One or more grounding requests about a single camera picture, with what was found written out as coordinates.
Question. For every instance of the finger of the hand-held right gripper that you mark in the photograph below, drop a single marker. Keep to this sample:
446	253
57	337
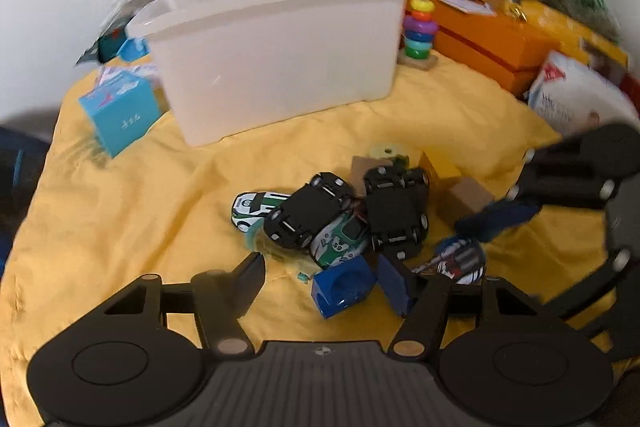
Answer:
495	219
590	297

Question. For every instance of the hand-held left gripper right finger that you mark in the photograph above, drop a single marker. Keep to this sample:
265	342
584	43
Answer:
395	287

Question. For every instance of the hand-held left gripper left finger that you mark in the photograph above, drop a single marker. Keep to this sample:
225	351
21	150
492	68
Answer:
250	279

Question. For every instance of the dark blue toy brick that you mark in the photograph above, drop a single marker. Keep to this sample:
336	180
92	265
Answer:
342	292

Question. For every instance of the striped toy car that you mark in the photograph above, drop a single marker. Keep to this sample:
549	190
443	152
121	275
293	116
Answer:
457	259

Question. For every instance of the white plastic bin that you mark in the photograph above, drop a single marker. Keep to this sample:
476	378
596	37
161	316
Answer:
275	57

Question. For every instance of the brown cardboard cube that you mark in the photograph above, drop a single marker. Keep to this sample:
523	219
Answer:
470	197
361	172

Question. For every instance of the yellow cube brick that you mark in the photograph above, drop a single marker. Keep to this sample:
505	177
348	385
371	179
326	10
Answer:
440	169

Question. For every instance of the white green numbered toy car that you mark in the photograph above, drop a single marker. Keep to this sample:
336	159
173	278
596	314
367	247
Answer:
337	239

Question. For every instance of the black toy car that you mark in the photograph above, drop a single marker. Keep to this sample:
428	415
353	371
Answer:
305	217
395	212

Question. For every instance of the white diaper pack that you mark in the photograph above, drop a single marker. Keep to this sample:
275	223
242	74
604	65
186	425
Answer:
570	92

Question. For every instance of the pale yellow toy brick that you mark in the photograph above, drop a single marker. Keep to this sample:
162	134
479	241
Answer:
387	152

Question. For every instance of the yellow cloth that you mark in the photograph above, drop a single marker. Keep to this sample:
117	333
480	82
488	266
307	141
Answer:
150	187

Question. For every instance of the orange box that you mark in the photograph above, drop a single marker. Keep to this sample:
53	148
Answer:
480	42

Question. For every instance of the yellow flat box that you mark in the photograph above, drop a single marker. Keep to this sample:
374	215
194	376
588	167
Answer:
555	19

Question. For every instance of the light blue carton box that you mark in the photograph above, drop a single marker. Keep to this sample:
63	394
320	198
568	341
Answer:
120	117

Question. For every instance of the white paper card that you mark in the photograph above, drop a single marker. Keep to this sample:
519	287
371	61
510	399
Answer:
467	6

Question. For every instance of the blue chair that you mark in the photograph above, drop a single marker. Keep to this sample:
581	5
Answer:
15	167

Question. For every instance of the teal packet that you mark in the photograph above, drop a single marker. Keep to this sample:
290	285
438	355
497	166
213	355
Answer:
110	44

